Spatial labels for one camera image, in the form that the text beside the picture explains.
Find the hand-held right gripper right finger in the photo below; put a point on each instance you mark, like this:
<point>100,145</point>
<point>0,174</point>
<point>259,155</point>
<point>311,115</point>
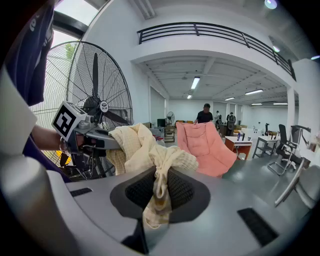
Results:
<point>186,197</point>

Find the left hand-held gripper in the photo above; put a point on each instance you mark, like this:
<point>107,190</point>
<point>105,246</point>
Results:
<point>65,120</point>

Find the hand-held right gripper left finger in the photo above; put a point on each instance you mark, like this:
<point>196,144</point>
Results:
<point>136,195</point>

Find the cream yellow cloth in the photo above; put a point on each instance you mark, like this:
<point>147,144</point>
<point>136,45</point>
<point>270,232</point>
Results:
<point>140,145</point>

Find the pink cloth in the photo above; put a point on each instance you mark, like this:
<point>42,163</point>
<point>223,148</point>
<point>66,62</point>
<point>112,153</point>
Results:
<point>200,145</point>

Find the person's left forearm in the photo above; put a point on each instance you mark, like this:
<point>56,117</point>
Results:
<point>46,138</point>

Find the person's left hand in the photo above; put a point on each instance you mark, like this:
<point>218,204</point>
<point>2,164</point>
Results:
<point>80,141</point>

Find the large black floor fan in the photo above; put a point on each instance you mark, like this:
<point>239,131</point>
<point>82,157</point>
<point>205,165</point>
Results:
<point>100,82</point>

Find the metal rack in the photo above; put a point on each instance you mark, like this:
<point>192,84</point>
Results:
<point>170,133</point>

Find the wooden table white top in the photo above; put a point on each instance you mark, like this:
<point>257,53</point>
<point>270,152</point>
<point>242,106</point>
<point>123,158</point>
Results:
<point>237,146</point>

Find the black monitor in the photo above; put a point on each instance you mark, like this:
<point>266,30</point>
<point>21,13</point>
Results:
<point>161,123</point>

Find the person's navy t-shirt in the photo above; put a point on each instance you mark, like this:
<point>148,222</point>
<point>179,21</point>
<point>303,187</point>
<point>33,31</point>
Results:
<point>25,55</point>

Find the blue bottle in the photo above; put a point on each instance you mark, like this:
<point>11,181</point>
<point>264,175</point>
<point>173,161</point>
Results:
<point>239,136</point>

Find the black bottle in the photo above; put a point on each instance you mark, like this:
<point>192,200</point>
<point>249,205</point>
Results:
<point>243,137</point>

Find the grey metal table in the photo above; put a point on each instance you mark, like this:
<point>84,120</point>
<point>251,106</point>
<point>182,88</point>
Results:
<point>265,143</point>

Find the black office chair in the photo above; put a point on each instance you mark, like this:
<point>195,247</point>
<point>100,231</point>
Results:
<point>283,140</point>

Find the long ceiling light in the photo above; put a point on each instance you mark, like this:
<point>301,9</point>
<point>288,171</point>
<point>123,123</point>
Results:
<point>195,83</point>
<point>253,92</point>

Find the black balcony railing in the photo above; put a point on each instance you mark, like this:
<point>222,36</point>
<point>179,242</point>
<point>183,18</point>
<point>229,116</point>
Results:
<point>225,33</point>

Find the small black pedestal fan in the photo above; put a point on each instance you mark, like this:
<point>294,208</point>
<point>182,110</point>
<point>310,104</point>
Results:
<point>170,117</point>

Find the white chair metal frame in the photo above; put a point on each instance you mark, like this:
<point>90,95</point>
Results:
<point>307,185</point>

